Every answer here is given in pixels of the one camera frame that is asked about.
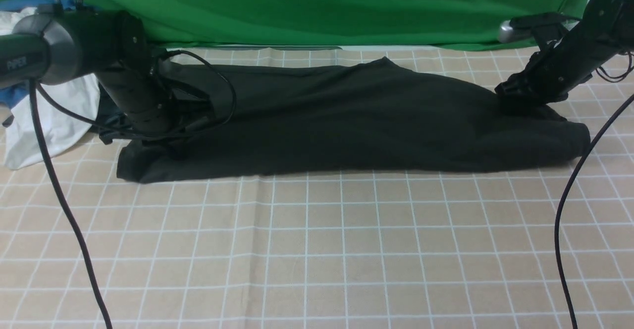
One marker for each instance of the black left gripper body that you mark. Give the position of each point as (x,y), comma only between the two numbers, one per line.
(164,98)

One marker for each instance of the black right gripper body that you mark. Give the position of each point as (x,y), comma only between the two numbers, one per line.
(547,78)

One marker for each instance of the dark gray long-sleeve shirt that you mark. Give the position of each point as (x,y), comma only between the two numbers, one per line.
(370,116)

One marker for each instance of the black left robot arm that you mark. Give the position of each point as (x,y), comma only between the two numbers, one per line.
(55,47)

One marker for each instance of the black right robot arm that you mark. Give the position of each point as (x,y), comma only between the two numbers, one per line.
(604,30)

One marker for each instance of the white crumpled shirt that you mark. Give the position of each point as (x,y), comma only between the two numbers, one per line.
(61,132)

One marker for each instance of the dark teal crumpled garment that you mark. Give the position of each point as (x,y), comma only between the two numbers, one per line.
(109,113)

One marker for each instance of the green backdrop cloth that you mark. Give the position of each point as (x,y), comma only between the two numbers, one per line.
(461,25)

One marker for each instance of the blue crumpled garment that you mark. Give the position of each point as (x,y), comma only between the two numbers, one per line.
(11,12)

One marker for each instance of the beige checkered tablecloth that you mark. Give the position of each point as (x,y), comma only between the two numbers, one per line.
(324,251)

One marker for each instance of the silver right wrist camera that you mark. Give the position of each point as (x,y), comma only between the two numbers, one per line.
(542,27)

